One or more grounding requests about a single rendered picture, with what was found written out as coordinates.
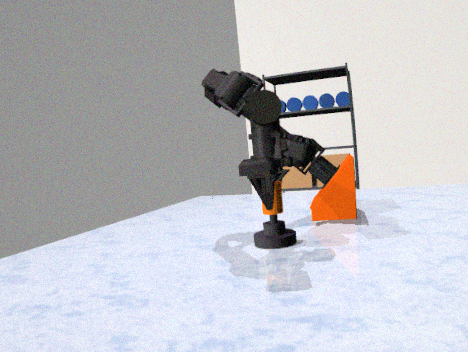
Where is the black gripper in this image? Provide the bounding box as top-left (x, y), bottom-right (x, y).
top-left (238, 126), bottom-right (293, 211)

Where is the black stepped round pedestal with short shaft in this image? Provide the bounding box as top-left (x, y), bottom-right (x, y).
top-left (254, 214), bottom-right (297, 249)

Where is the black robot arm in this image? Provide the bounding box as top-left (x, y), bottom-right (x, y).
top-left (201, 69), bottom-right (341, 189)

